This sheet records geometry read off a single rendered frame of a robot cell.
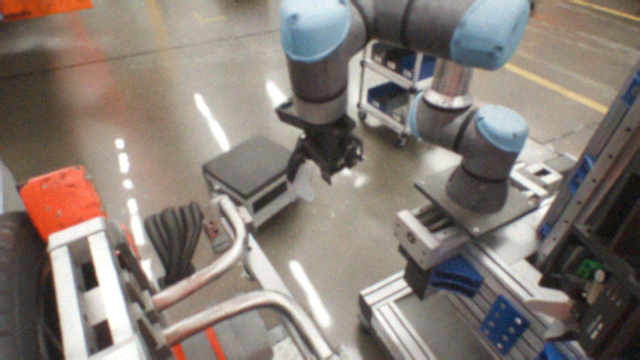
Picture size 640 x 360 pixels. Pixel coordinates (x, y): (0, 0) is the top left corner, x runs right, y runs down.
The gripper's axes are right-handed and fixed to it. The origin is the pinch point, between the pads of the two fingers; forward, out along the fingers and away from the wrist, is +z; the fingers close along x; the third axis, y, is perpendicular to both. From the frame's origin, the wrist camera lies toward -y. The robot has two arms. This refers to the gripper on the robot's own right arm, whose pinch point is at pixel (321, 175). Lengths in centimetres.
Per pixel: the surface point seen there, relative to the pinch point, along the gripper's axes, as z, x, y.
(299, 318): -5.9, -19.5, 18.8
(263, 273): -0.7, -19.4, 8.4
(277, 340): 94, -27, -4
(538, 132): 157, 199, -5
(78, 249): -16.1, -35.6, -3.7
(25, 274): -19.6, -40.1, -1.9
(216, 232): 4.4, -21.3, -6.1
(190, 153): 133, -4, -146
